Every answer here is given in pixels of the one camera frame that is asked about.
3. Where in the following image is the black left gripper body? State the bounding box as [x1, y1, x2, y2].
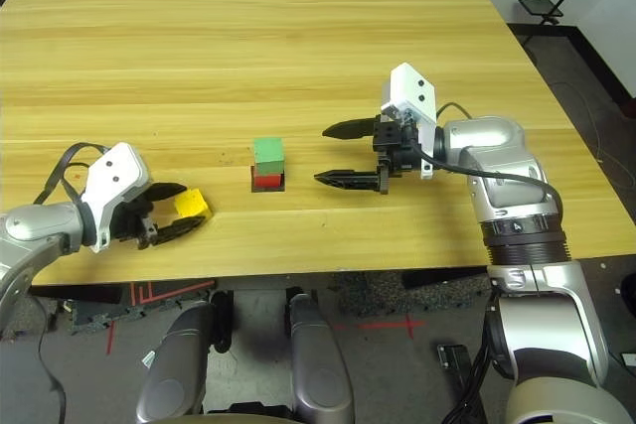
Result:
[111, 195, 160, 251]

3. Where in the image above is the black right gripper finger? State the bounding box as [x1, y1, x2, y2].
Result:
[321, 117, 378, 141]
[313, 169, 383, 192]

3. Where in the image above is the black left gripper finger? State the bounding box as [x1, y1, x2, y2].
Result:
[146, 183, 189, 207]
[151, 214, 206, 247]

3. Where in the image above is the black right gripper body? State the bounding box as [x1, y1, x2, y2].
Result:
[371, 114, 423, 196]

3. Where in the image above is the yellow wooden block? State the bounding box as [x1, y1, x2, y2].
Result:
[173, 188, 215, 221]

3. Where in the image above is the red wooden block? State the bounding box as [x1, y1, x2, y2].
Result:
[252, 171, 284, 191]

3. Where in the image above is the green wooden block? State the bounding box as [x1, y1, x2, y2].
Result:
[252, 137, 285, 177]

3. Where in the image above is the speckled foam floor mat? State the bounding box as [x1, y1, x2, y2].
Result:
[330, 269, 491, 316]
[67, 297, 150, 336]

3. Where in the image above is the grey left robot leg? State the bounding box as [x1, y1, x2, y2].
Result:
[136, 302, 218, 424]

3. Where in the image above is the grey robot leg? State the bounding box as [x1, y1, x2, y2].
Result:
[136, 302, 218, 424]
[289, 293, 357, 424]

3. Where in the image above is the grey right robot leg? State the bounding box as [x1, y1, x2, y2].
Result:
[289, 293, 357, 424]

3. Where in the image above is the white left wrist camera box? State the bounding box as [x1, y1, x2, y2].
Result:
[79, 141, 151, 254]

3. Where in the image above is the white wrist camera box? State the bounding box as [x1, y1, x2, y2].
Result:
[380, 62, 438, 181]
[79, 141, 151, 254]

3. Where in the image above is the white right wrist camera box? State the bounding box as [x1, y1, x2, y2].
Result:
[380, 62, 438, 181]

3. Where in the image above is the black left wrist camera cable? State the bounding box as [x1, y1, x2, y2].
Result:
[33, 142, 113, 207]

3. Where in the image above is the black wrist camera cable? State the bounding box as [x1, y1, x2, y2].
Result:
[33, 142, 113, 207]
[409, 101, 565, 219]

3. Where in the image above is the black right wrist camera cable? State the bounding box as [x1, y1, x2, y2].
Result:
[409, 101, 565, 219]

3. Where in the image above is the thin black hanging cable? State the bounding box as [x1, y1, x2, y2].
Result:
[34, 294, 69, 424]

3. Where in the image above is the black floor bracket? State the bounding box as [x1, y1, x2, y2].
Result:
[436, 344, 486, 424]

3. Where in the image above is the black cable bundle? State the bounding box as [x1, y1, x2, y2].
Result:
[441, 294, 503, 424]

